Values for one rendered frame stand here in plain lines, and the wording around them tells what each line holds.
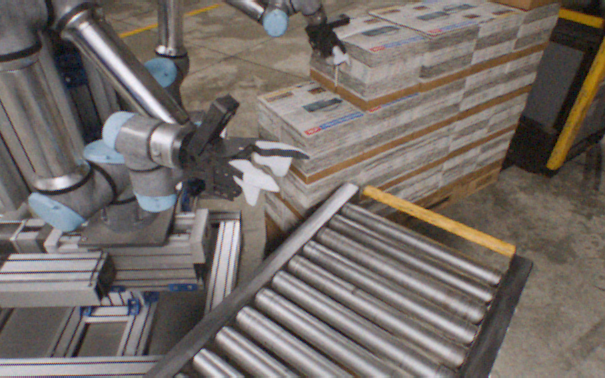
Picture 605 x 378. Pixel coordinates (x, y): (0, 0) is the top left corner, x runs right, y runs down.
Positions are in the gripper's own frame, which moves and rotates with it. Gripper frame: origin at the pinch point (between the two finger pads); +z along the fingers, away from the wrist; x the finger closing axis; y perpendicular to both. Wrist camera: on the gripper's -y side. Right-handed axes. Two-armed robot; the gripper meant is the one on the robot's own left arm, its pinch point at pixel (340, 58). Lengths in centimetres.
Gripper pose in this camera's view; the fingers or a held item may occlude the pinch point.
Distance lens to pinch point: 170.1
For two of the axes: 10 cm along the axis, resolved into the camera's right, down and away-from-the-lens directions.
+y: -7.3, 6.8, -0.7
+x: 5.5, 5.2, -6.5
